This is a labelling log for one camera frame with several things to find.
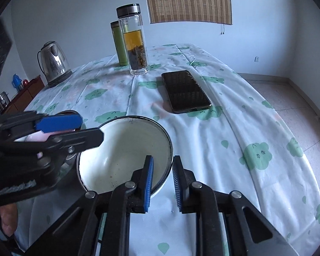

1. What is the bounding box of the white enamel bowl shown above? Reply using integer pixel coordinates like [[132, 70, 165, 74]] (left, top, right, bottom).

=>
[[76, 115, 174, 198]]

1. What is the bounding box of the black kettle base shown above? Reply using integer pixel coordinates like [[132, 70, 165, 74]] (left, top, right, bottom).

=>
[[47, 69, 73, 88]]

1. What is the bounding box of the steel cooking pot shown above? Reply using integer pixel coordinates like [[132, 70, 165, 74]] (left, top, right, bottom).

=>
[[0, 91, 10, 111]]

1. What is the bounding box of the blue plastic jug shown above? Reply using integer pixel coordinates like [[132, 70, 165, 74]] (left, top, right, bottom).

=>
[[12, 74, 24, 90]]

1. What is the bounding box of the person's left hand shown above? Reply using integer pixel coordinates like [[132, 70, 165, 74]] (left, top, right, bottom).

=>
[[0, 204, 19, 237]]

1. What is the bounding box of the steel electric kettle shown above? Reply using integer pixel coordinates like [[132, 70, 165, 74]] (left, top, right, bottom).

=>
[[37, 41, 70, 82]]

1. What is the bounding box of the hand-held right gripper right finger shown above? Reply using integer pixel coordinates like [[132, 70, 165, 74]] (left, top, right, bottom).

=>
[[172, 155, 296, 256]]

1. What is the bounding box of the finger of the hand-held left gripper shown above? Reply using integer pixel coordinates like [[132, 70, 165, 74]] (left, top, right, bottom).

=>
[[5, 128, 105, 167], [0, 111, 84, 139]]

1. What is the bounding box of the bamboo window blind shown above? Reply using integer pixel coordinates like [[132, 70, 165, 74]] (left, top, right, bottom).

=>
[[143, 0, 232, 25]]

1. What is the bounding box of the glass tea bottle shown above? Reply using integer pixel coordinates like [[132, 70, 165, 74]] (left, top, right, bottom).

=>
[[116, 3, 148, 76]]

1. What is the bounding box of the black smartphone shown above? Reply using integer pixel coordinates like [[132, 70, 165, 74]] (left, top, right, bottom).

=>
[[161, 70, 212, 114]]

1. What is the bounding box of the cloud print tablecloth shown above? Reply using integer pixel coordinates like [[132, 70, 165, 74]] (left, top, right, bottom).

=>
[[15, 43, 320, 256]]

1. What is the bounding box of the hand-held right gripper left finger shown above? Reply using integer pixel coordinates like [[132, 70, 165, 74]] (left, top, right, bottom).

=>
[[25, 155, 154, 256]]

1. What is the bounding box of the brown wooden cabinet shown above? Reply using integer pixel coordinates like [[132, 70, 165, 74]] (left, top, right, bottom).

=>
[[2, 75, 45, 115]]

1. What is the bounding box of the green thermos flask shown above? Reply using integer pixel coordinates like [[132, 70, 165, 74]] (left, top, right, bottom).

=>
[[110, 20, 129, 67]]

